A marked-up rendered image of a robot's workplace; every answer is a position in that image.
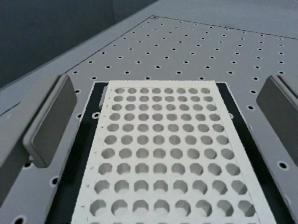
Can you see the grey flat base plate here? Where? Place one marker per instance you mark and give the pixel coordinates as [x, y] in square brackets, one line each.
[163, 48]

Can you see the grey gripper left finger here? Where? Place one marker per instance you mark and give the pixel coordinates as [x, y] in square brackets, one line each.
[33, 131]

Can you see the white well plate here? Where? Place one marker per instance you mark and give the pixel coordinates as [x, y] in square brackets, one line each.
[167, 152]

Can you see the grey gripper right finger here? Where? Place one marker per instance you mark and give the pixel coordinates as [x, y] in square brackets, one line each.
[278, 100]

